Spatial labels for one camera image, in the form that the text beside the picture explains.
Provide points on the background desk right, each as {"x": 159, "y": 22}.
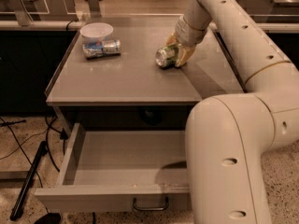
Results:
{"x": 272, "y": 11}

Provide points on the green soda can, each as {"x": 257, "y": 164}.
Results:
{"x": 166, "y": 57}

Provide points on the grey cabinet with top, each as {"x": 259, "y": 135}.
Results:
{"x": 133, "y": 78}

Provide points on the white bowl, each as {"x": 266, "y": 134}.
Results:
{"x": 97, "y": 31}

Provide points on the blue silver crushed can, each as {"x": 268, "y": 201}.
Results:
{"x": 102, "y": 48}

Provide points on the open grey top drawer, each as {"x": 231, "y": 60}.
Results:
{"x": 104, "y": 171}

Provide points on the background desk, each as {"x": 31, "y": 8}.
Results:
{"x": 272, "y": 11}
{"x": 39, "y": 10}

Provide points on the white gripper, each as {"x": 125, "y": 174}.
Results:
{"x": 188, "y": 32}

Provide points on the background desk left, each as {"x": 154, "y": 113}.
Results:
{"x": 39, "y": 10}

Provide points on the black drawer handle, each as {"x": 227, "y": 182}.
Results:
{"x": 150, "y": 204}

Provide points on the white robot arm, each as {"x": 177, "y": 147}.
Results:
{"x": 226, "y": 135}

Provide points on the black bar on floor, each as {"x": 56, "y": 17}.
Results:
{"x": 17, "y": 209}

